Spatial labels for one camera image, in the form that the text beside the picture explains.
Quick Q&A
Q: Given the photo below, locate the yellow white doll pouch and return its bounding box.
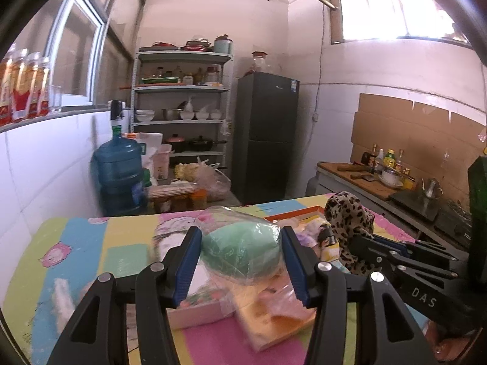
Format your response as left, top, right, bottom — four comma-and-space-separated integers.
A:
314, 222, 340, 262

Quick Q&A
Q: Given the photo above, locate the green sponge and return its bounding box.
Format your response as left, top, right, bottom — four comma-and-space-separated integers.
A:
195, 206, 282, 285

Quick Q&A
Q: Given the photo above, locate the leopard print cloth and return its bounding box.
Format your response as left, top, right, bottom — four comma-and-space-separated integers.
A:
324, 191, 375, 275

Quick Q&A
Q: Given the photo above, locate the beige plush purple dress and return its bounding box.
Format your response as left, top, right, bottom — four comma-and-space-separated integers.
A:
277, 217, 326, 248

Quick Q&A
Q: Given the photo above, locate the pink plastic packet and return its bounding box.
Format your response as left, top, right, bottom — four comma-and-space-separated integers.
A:
259, 274, 315, 321

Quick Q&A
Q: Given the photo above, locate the floral tissue box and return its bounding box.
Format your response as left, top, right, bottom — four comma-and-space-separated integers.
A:
165, 261, 237, 331

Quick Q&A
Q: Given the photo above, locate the black induction cooker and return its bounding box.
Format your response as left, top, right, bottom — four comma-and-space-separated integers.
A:
389, 189, 441, 222

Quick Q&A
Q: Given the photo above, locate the orange cardboard box tray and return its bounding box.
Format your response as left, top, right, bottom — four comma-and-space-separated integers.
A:
232, 206, 348, 352

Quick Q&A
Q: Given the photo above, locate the steel kettle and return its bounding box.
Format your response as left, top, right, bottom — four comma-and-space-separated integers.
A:
421, 178, 443, 200

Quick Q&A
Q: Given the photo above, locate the white bowl on counter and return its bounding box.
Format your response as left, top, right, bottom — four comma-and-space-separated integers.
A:
379, 167, 403, 189

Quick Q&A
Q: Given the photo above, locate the plastic bag of food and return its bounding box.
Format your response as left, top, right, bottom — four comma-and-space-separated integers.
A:
174, 157, 231, 202

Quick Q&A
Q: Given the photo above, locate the green yellow oil bottle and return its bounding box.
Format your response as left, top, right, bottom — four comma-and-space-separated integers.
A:
383, 148, 395, 169

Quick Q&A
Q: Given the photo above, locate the wooden cutting board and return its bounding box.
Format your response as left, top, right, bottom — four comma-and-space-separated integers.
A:
316, 162, 398, 201

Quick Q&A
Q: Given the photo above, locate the pink plastic bucket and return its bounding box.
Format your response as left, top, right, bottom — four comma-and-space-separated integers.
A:
153, 144, 172, 180

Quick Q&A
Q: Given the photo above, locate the colourful cartoon table cloth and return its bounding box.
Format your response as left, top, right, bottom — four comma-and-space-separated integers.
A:
2, 192, 431, 365

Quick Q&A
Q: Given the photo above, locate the blue water jug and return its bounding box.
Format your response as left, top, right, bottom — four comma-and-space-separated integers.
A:
93, 100, 147, 217

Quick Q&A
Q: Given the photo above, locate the white flour sack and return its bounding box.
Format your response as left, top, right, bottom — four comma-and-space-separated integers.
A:
123, 133, 163, 186

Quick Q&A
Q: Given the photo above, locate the dark grey refrigerator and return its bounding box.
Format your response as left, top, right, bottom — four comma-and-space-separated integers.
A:
231, 72, 300, 204

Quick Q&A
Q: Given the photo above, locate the white metal shelf rack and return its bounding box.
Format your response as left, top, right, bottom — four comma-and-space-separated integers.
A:
130, 47, 234, 167

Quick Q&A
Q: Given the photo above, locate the glass jar on refrigerator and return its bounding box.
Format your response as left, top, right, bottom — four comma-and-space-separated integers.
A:
245, 51, 271, 75

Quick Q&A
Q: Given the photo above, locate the mint green pot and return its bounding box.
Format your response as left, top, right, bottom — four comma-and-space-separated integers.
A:
213, 34, 233, 55

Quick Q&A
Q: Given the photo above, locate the orange drink bottle pack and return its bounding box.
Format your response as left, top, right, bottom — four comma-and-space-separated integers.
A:
1, 43, 50, 126

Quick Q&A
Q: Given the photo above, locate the cardboard wall sheet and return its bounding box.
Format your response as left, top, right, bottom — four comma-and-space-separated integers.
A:
350, 93, 486, 207

